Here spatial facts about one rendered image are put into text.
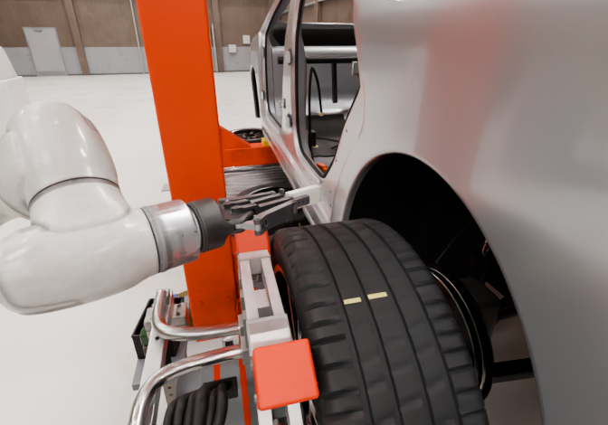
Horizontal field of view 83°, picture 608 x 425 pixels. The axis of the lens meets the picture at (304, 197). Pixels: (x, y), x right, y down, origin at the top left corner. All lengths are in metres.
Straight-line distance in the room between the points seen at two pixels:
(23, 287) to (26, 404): 1.81
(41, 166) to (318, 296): 0.40
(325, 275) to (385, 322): 0.12
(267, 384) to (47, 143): 0.39
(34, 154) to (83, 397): 1.71
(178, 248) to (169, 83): 0.61
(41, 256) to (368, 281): 0.43
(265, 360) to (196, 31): 0.78
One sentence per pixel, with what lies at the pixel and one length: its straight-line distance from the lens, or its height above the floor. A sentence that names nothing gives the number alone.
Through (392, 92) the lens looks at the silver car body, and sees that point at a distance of 0.77.
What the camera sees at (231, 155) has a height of 0.63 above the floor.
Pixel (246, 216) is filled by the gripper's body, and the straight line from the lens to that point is 0.50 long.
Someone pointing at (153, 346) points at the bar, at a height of 0.98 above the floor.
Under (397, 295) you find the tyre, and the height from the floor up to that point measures 1.16.
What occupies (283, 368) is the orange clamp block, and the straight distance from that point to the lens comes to 0.48.
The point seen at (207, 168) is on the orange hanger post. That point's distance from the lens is 1.04.
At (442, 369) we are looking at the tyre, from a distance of 0.58.
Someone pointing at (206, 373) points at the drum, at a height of 0.92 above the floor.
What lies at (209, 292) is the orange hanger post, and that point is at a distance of 1.25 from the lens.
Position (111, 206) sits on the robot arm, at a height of 1.34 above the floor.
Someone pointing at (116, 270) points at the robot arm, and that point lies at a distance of 0.44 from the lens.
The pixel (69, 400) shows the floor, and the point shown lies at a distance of 2.15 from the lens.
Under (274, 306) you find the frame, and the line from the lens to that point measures 0.59.
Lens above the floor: 1.52
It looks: 24 degrees down
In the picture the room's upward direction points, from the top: straight up
